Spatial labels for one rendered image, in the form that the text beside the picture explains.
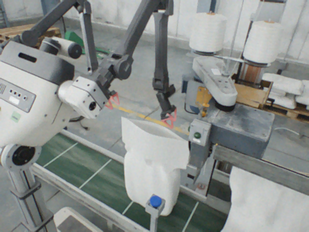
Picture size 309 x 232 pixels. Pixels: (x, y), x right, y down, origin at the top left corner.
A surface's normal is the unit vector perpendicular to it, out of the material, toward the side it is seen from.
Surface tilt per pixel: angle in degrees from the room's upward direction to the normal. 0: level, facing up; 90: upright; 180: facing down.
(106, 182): 0
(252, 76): 90
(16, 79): 50
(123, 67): 84
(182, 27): 90
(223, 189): 90
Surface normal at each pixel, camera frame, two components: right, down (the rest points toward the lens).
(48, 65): -0.39, -0.21
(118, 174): 0.05, -0.84
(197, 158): -0.50, 0.45
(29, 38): 0.66, 0.07
